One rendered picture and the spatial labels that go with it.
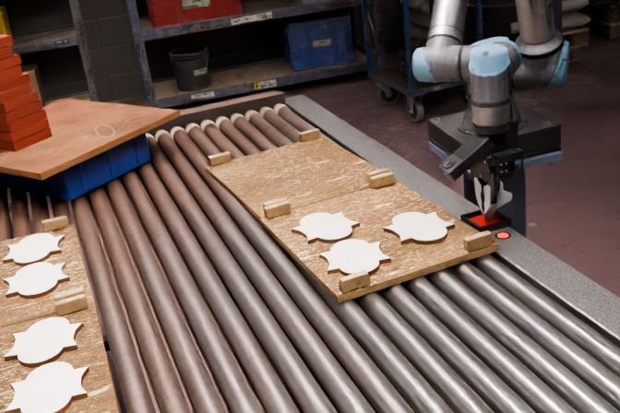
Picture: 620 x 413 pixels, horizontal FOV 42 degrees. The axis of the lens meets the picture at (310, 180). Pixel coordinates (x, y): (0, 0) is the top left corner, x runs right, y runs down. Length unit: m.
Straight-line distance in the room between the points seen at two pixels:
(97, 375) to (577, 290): 0.83
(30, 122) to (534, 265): 1.37
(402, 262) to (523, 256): 0.23
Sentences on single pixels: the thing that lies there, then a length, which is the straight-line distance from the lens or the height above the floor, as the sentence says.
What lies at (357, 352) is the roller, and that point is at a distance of 1.35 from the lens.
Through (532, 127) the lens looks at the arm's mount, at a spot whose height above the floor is 0.94.
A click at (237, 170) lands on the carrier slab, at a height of 0.94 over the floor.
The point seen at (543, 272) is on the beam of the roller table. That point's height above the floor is 0.92.
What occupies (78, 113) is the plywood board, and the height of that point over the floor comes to 1.04.
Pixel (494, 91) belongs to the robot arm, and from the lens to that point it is 1.62.
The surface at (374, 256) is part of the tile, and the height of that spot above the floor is 0.95.
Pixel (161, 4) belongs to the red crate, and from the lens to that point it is 5.94.
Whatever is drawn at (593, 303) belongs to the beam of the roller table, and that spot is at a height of 0.92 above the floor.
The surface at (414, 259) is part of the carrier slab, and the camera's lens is 1.58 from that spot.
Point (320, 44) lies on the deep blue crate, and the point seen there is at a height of 0.32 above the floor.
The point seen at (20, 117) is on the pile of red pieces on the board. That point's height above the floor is 1.12.
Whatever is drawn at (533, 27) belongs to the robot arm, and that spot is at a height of 1.23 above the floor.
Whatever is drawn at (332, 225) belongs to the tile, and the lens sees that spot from 1.72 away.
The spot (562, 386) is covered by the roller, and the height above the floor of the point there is 0.91.
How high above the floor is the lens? 1.68
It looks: 22 degrees down
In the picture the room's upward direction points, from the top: 7 degrees counter-clockwise
